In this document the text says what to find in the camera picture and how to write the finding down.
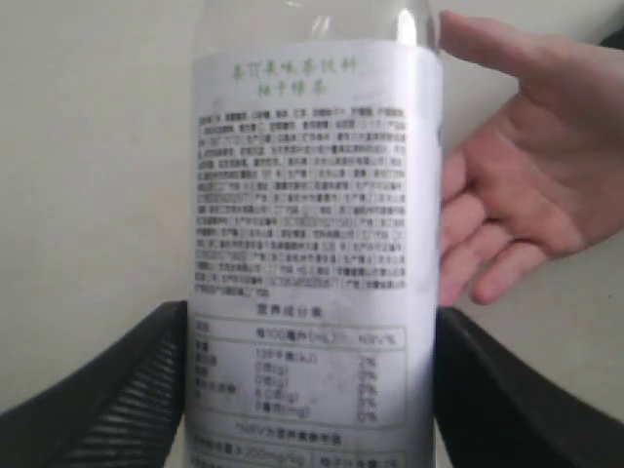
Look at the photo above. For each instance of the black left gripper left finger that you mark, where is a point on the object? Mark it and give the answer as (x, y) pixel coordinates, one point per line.
(122, 409)

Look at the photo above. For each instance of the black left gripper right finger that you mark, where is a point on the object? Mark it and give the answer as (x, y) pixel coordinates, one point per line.
(494, 410)

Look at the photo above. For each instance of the square clear bottle white label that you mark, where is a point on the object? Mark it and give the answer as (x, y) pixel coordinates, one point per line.
(313, 294)

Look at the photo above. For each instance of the person's open hand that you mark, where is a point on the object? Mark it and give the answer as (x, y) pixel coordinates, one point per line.
(542, 178)

